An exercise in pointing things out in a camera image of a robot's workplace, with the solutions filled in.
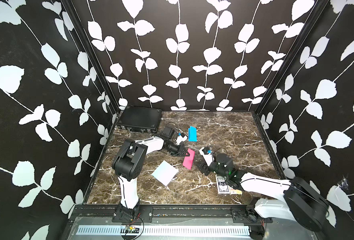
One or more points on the blue square paper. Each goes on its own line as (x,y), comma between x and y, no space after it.
(192,134)

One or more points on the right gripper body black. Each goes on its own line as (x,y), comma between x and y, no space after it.
(208,170)

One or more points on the black front rail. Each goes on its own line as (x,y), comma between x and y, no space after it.
(246,214)

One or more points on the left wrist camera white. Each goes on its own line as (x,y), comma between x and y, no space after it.
(181,138)

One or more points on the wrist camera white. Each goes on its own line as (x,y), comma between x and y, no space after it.
(181,138)
(207,154)

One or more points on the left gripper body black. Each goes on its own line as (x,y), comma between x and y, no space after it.
(180,147)

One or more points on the white slotted cable duct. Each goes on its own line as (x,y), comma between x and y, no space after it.
(175,231)

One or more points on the red playing card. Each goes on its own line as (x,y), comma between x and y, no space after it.
(235,192)

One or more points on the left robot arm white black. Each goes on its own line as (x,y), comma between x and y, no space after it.
(129,160)

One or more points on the black case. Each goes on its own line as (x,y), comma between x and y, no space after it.
(140,119)

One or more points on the white square paper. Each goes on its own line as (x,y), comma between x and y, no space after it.
(164,173)

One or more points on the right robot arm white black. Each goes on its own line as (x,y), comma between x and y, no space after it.
(293,199)

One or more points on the small circuit board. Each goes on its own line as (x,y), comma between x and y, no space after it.
(130,230)

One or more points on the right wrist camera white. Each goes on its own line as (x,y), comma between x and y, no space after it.
(207,154)

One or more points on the playing card deck box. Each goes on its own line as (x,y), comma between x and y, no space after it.
(223,188)

